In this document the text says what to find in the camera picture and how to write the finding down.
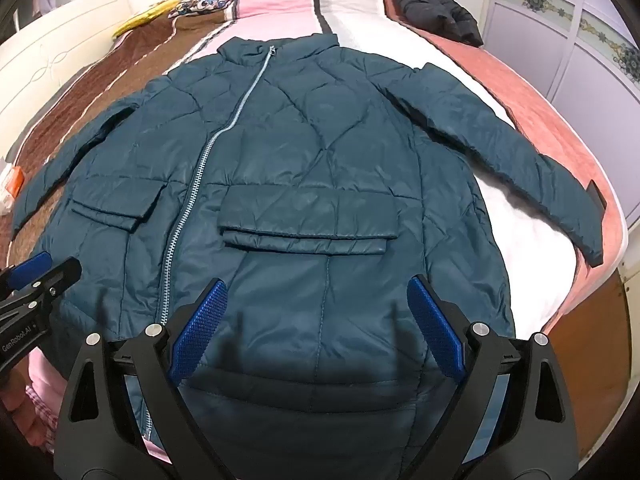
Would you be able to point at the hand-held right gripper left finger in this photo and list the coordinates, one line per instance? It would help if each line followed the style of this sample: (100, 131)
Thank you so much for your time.
(200, 325)

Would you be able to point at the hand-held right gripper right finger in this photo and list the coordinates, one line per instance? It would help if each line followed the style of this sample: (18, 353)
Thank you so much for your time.
(435, 325)

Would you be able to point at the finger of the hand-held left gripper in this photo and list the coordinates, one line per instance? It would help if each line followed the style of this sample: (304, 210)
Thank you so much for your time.
(57, 274)
(30, 266)

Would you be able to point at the teal quilted puffer jacket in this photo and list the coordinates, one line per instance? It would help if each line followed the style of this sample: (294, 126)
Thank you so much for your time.
(300, 175)

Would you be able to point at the pink checked cloth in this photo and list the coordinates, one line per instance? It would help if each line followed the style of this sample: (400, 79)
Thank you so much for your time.
(42, 400)

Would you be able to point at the orange and white packet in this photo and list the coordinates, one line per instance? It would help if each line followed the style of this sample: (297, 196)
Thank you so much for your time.
(11, 182)

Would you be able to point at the striped fleece blanket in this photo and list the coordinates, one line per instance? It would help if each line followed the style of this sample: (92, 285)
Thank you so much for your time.
(500, 220)

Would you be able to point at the black blanket label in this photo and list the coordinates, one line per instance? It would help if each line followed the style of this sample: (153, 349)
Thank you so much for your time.
(596, 195)

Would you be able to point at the white bed headboard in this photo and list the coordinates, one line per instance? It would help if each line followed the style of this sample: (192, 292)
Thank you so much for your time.
(55, 45)

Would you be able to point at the yellow pillow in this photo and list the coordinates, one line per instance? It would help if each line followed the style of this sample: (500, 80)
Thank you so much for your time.
(142, 19)

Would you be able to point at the black puffer jacket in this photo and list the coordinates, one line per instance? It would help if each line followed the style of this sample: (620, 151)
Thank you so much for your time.
(430, 5)

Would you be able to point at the white ornamented wardrobe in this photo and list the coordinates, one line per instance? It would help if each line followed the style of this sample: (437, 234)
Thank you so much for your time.
(575, 35)

